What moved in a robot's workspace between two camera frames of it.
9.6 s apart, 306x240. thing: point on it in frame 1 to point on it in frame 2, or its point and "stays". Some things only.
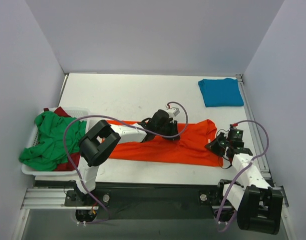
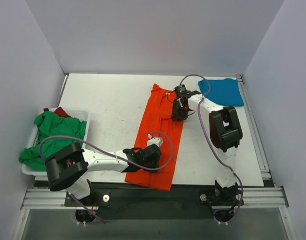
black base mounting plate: x=152 y=200 stays
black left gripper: x=173 y=131 to x=154 y=162
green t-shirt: x=50 y=152 stays
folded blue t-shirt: x=221 y=92 stays
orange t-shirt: x=190 y=150 to x=157 y=117
